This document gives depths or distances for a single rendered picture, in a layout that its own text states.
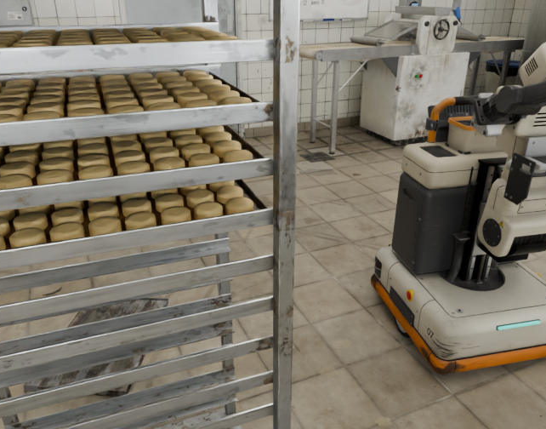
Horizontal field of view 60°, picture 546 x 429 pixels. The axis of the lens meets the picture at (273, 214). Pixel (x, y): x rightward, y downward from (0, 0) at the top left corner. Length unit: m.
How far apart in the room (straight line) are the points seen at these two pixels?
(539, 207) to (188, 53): 1.49
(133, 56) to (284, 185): 0.29
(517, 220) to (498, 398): 0.69
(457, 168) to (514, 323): 0.63
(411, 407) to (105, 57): 1.64
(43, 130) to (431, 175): 1.52
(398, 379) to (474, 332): 0.35
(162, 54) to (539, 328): 1.81
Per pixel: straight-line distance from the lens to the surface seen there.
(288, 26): 0.71
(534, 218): 1.91
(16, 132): 0.71
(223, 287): 1.37
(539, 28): 5.47
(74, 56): 0.69
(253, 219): 0.80
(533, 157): 1.76
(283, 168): 0.75
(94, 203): 0.91
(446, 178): 1.98
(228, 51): 0.72
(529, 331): 2.13
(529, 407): 2.13
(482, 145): 2.07
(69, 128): 0.71
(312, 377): 2.02
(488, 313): 2.04
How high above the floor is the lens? 1.40
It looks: 25 degrees down
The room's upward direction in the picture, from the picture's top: straight up
